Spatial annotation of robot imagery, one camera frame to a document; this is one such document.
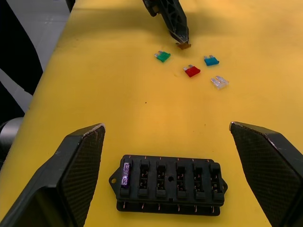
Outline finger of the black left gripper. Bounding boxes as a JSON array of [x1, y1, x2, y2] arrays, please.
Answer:
[[168, 29, 189, 44], [160, 0, 190, 41]]

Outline blue blade fuse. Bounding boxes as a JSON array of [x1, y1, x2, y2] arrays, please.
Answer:
[[204, 54, 220, 67]]

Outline yellow foam mat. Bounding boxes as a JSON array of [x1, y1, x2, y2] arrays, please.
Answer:
[[0, 0, 303, 227]]

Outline silver robot body part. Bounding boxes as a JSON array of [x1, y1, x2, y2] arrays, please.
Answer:
[[0, 117, 24, 152]]

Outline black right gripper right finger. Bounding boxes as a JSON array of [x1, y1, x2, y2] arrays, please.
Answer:
[[229, 122, 303, 227]]

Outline purple blade fuse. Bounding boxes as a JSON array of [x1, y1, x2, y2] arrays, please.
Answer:
[[120, 162, 132, 189]]

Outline green blade fuse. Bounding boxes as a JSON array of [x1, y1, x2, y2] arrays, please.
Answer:
[[154, 50, 171, 63]]

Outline red blade fuse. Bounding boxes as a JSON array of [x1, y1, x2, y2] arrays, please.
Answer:
[[183, 64, 201, 78]]

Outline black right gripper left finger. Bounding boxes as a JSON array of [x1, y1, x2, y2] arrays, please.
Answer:
[[0, 122, 106, 227]]

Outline clear blade fuse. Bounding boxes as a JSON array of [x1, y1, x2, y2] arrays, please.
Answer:
[[210, 75, 230, 90]]

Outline brown blade fuse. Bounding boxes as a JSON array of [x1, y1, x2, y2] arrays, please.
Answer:
[[175, 42, 191, 51]]

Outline black fuse box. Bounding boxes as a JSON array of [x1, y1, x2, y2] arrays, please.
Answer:
[[108, 155, 228, 216]]

